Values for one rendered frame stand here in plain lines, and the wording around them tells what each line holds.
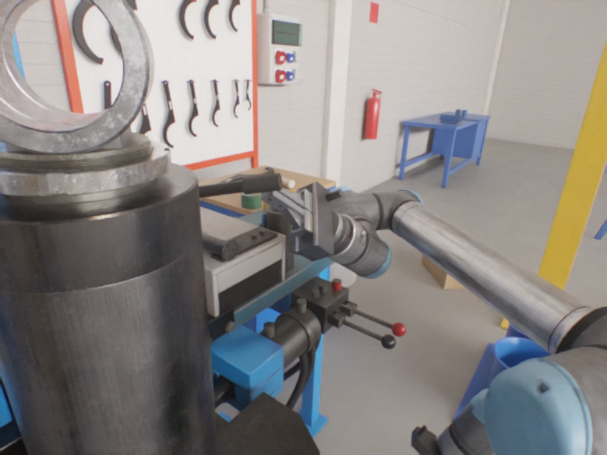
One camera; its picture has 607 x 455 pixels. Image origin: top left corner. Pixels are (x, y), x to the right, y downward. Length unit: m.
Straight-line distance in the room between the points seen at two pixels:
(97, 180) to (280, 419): 0.55
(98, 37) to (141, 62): 2.30
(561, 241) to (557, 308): 2.19
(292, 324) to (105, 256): 0.68
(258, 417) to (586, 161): 2.33
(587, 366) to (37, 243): 0.52
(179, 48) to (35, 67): 0.88
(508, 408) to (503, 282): 0.25
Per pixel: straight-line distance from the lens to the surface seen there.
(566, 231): 2.81
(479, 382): 2.49
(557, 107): 10.93
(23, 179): 0.37
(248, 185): 0.61
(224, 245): 0.83
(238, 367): 0.83
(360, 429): 2.10
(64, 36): 2.56
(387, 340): 0.99
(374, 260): 0.80
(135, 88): 0.36
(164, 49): 2.87
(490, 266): 0.72
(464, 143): 7.22
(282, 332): 0.95
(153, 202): 0.36
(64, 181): 0.36
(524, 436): 0.50
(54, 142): 0.37
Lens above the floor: 1.58
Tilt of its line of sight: 23 degrees down
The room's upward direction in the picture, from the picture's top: 2 degrees clockwise
